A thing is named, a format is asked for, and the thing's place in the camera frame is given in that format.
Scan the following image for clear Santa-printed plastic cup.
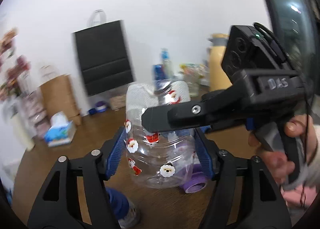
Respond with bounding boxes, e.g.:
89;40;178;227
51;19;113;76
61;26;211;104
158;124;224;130
125;80;195;188

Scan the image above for person's right hand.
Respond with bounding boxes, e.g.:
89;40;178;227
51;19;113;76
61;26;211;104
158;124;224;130
248;115;319;189

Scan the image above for yellow thermal jug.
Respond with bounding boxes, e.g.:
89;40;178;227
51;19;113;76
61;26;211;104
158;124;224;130
208;33;232;91

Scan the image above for clear drinking glass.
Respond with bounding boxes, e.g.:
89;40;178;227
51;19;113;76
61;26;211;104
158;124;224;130
183;67;200;98

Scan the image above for blue open pill bottle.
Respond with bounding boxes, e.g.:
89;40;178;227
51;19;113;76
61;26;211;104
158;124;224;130
105;187;140;228

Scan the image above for purple white pill bottle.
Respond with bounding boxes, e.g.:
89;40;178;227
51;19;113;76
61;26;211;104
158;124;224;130
174;129;207;194

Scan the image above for blue tissue box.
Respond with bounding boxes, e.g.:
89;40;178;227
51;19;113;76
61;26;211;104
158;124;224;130
44;112;76;147

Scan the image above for blue drink can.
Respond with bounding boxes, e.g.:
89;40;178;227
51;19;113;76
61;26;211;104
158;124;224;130
153;64;165;89

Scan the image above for cream thermos flask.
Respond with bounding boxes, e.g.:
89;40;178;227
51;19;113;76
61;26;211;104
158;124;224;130
10;101;35;152

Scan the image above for blue bottle cap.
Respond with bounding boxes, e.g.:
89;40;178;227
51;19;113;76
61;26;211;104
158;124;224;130
88;108;97;115

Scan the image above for small purple white jar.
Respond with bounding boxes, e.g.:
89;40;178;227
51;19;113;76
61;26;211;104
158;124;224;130
95;101;108;113

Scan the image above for clear jar with grains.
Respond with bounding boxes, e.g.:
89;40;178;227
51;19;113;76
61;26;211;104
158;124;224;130
109;94;126;111

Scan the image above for brown paper bag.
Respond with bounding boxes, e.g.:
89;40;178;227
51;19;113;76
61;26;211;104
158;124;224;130
40;65;82;126

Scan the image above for black paper bag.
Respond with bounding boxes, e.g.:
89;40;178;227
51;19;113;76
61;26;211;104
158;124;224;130
73;9;135;96

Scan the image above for dried pink rose bouquet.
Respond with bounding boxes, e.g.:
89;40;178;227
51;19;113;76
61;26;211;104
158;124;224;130
1;28;30;102

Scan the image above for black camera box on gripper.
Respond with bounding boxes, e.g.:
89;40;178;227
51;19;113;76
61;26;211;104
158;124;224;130
221;25;291;82

